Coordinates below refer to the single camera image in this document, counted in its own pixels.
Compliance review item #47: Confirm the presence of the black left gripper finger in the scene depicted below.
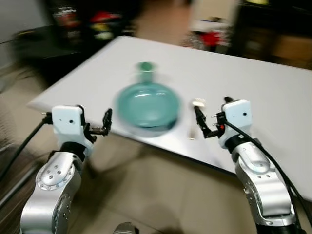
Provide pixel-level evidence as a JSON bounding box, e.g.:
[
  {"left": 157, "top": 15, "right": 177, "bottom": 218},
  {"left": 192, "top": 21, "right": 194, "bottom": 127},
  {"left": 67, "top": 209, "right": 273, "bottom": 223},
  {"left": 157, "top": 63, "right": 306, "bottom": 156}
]
[{"left": 102, "top": 108, "right": 114, "bottom": 136}]

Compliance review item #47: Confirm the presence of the black chair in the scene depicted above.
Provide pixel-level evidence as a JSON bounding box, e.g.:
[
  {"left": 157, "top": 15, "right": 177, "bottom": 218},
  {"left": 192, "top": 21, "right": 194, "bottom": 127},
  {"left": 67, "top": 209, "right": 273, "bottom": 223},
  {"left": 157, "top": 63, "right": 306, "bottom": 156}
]
[{"left": 12, "top": 25, "right": 122, "bottom": 86}]

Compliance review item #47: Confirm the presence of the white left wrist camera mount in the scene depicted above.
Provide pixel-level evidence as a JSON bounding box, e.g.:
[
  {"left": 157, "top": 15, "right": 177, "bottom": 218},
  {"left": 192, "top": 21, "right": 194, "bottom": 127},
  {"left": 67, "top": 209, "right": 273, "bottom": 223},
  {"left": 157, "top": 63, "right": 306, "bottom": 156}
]
[{"left": 51, "top": 104, "right": 94, "bottom": 148}]

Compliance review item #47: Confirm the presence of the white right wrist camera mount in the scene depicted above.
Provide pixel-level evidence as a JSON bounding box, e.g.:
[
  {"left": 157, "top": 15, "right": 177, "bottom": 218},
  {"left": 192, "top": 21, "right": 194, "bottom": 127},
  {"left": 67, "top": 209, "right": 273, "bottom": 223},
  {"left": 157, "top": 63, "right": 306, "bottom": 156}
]
[{"left": 218, "top": 99, "right": 253, "bottom": 149}]

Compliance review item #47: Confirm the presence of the dark cabinet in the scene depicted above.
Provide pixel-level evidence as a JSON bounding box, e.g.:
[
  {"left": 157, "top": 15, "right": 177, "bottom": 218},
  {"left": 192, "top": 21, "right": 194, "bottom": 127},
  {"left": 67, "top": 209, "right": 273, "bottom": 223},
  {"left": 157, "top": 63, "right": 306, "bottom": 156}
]
[{"left": 228, "top": 0, "right": 312, "bottom": 70}]

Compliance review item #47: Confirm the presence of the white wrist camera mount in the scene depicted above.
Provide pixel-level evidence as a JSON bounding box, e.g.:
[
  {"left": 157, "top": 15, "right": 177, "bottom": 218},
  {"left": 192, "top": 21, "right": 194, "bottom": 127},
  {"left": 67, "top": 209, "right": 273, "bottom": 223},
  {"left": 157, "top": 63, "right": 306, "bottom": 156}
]
[
  {"left": 51, "top": 104, "right": 94, "bottom": 148},
  {"left": 218, "top": 99, "right": 253, "bottom": 149}
]

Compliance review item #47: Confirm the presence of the small red object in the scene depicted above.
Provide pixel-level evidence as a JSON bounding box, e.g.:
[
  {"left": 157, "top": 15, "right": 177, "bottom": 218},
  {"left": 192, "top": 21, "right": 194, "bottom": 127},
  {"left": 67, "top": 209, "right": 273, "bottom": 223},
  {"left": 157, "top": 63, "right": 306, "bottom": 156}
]
[{"left": 199, "top": 31, "right": 224, "bottom": 48}]

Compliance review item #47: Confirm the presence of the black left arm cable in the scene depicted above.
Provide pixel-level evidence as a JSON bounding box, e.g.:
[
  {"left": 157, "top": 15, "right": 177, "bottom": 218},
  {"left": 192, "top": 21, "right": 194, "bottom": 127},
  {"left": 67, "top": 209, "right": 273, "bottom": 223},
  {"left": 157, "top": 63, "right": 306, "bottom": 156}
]
[{"left": 0, "top": 113, "right": 53, "bottom": 183}]

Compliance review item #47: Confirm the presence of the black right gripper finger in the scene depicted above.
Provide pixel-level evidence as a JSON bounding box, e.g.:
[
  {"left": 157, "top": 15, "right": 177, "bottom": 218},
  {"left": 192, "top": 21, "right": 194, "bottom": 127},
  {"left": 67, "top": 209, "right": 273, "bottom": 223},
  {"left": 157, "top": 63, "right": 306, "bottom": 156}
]
[{"left": 193, "top": 104, "right": 212, "bottom": 138}]

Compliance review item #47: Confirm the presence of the grey robot leg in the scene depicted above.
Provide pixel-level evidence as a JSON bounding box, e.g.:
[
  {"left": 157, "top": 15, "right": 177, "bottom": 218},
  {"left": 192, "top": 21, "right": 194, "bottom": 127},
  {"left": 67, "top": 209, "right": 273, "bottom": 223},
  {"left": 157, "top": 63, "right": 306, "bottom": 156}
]
[{"left": 114, "top": 222, "right": 140, "bottom": 234}]

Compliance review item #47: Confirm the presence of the red and yellow package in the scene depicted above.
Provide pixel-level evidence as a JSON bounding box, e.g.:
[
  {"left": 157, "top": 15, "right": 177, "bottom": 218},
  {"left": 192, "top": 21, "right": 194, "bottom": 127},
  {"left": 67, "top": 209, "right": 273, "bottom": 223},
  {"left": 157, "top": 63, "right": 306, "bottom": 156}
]
[{"left": 89, "top": 11, "right": 123, "bottom": 41}]

